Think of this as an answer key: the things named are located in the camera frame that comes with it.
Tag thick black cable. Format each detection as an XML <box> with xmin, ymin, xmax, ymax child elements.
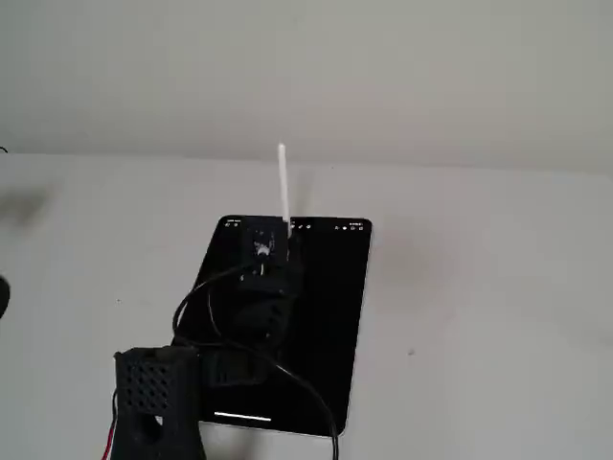
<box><xmin>170</xmin><ymin>262</ymin><xmax>342</xmax><ymax>460</ymax></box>

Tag black screen tablet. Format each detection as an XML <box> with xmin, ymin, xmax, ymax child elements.
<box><xmin>174</xmin><ymin>215</ymin><xmax>374</xmax><ymax>438</ymax></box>

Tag thin black wire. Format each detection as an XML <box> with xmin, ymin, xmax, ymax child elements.
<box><xmin>207</xmin><ymin>265</ymin><xmax>263</xmax><ymax>347</ymax></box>

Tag white stylus pencil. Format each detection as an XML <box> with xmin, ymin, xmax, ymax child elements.
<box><xmin>277</xmin><ymin>142</ymin><xmax>294</xmax><ymax>240</ymax></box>

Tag red and white wires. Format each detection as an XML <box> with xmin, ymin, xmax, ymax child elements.
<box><xmin>101</xmin><ymin>390</ymin><xmax>121</xmax><ymax>460</ymax></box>

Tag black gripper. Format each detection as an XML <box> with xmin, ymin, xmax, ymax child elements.
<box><xmin>229</xmin><ymin>234</ymin><xmax>304</xmax><ymax>347</ymax></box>

